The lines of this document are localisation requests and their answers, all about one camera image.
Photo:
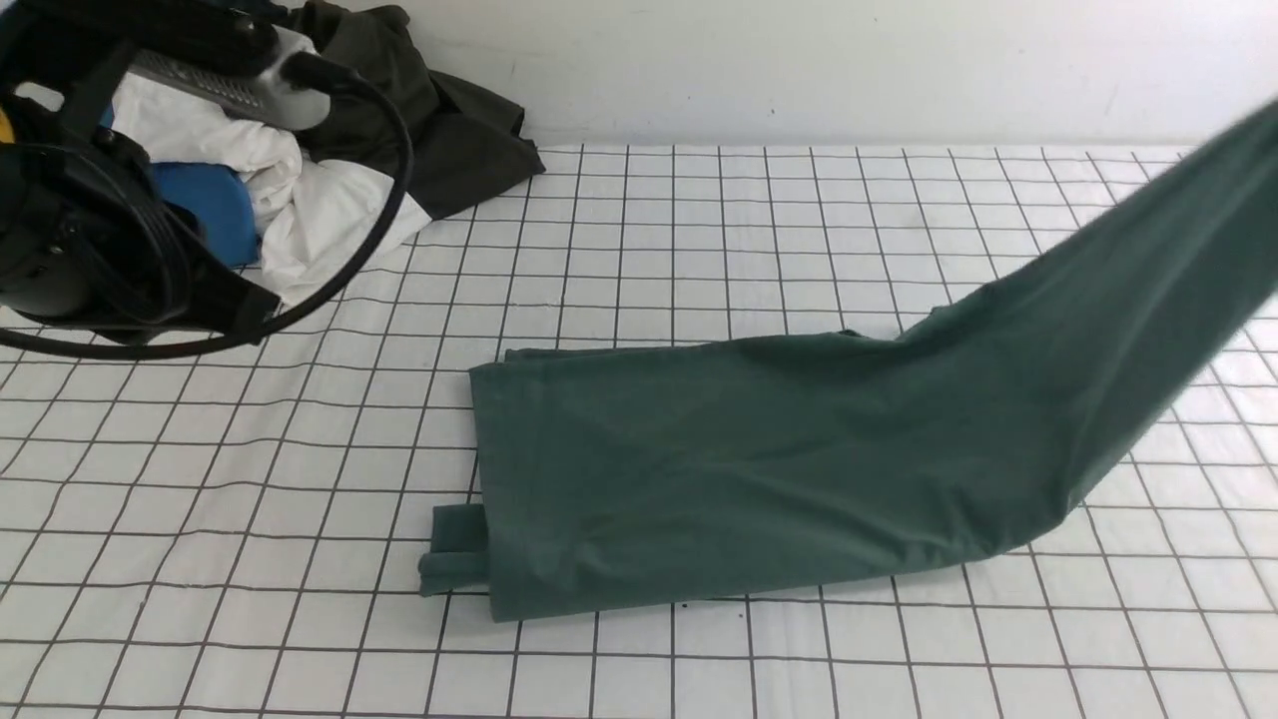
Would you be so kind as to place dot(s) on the white grid tablecloth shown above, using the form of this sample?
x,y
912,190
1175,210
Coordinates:
x,y
236,536

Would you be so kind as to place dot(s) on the blue shirt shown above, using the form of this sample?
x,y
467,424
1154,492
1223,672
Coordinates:
x,y
213,194

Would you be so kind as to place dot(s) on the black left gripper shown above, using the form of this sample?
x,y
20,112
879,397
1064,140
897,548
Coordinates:
x,y
76,257

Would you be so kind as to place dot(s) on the white shirt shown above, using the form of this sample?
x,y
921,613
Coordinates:
x,y
311,216

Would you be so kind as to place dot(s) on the dark olive shirt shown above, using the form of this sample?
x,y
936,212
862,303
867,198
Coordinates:
x,y
467,141

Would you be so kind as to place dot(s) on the green long sleeve shirt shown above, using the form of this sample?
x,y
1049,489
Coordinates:
x,y
621,478

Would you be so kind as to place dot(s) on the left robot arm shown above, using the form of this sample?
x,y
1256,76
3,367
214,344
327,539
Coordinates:
x,y
70,56

